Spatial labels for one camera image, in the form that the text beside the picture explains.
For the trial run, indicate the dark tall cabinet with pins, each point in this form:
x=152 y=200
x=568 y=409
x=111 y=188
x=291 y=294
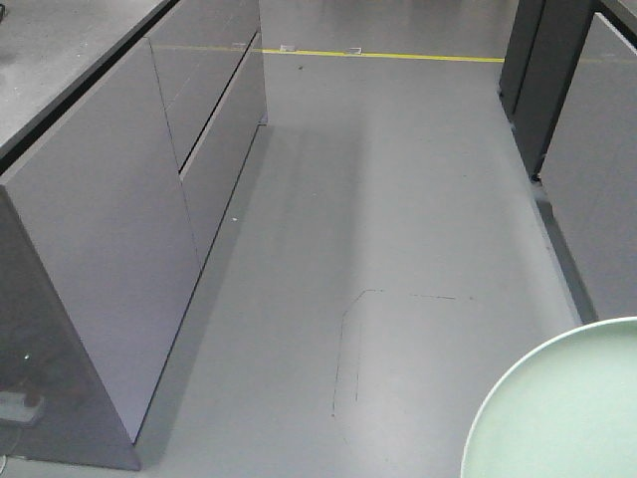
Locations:
x=568 y=88

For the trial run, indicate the light green round plate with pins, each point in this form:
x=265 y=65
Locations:
x=565 y=409

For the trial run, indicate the grey kitchen island cabinet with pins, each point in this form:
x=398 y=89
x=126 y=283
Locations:
x=124 y=128

